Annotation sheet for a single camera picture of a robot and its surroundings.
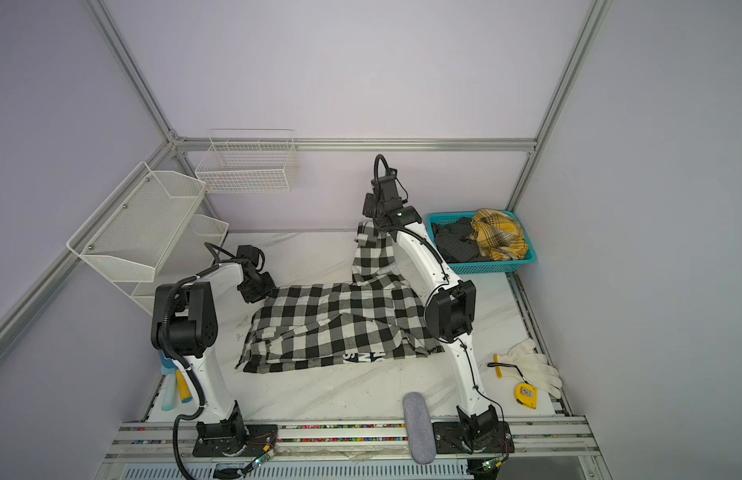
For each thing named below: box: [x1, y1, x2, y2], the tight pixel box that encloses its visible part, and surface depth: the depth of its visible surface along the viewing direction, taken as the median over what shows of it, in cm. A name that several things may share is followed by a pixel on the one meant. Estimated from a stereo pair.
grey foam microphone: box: [403, 392, 437, 465], surface depth 75 cm
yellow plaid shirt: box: [467, 209, 529, 261], surface depth 106 cm
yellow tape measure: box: [514, 383, 538, 410], surface depth 81 cm
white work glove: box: [501, 338, 563, 399], surface depth 88 cm
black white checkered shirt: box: [235, 222, 445, 373], surface depth 95 cm
